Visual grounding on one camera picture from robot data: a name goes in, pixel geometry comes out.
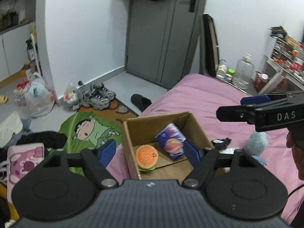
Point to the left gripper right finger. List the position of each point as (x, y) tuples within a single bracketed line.
[(203, 161)]

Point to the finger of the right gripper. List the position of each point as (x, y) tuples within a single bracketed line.
[(255, 100), (236, 113)]

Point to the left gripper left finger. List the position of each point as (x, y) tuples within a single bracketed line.
[(95, 161)]

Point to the fluffy blue plush toy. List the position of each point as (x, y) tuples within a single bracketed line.
[(256, 144)]

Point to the clear plastic jar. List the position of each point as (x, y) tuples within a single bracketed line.
[(243, 72)]

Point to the green cartoon floor mat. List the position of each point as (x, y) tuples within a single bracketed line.
[(89, 127)]

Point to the white bottle green lid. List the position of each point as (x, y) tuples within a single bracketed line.
[(229, 75)]

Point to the blue purple tissue pack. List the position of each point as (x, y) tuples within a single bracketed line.
[(171, 140)]

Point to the white desk with clutter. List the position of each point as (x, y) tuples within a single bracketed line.
[(282, 65)]

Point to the pink bed sheet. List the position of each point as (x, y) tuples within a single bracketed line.
[(201, 96)]

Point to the black clothing on floor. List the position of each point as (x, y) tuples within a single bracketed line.
[(50, 139)]

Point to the brown cardboard box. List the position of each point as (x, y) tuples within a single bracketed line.
[(142, 131)]

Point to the plush hamburger toy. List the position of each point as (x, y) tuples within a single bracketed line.
[(146, 157)]

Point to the grey sneaker left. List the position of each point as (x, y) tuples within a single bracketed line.
[(93, 99)]

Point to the grey sneaker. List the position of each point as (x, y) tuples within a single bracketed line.
[(93, 99), (103, 91)]

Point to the black framed board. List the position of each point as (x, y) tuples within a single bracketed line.
[(209, 46)]

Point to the grey sneaker right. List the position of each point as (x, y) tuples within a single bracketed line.
[(103, 91)]

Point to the small plastic bag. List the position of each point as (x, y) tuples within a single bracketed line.
[(71, 98)]

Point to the black slipper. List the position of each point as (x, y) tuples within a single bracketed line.
[(142, 103)]

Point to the pink cartoon pillow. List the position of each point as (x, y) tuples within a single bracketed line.
[(21, 160)]

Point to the white plastic bag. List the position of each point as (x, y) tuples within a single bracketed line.
[(39, 98)]

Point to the grey door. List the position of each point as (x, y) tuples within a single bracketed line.
[(161, 40)]

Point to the white cabinet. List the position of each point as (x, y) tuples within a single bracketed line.
[(14, 49)]

